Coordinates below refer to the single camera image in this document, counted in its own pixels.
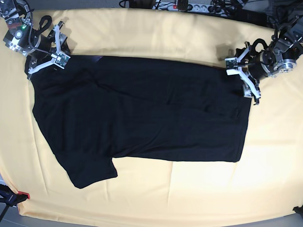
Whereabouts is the black box behind table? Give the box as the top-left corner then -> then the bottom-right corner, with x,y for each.
232,9 -> 267,26

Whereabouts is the black T-shirt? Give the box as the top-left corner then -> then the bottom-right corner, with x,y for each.
30,56 -> 251,189

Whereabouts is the black clamp at right corner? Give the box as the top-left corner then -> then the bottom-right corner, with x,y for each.
293,206 -> 303,218

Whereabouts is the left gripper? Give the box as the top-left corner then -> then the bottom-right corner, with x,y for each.
236,42 -> 270,97

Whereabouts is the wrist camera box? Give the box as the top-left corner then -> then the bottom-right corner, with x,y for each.
54,52 -> 70,69
224,57 -> 239,76

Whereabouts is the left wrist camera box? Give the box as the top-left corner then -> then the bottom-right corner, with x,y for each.
224,57 -> 239,76

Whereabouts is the yellow table cloth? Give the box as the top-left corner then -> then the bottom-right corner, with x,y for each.
0,9 -> 303,227

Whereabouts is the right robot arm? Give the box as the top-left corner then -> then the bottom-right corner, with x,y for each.
0,0 -> 71,74

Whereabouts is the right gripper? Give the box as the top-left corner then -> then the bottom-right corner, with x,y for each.
29,33 -> 71,69

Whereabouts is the white power strip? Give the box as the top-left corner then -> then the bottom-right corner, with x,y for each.
152,0 -> 224,15

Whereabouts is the black red table clamp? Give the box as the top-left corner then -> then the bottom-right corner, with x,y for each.
0,184 -> 30,207

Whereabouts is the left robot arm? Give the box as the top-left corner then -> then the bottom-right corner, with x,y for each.
235,15 -> 303,102

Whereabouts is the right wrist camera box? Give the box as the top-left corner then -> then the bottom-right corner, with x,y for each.
54,52 -> 70,69

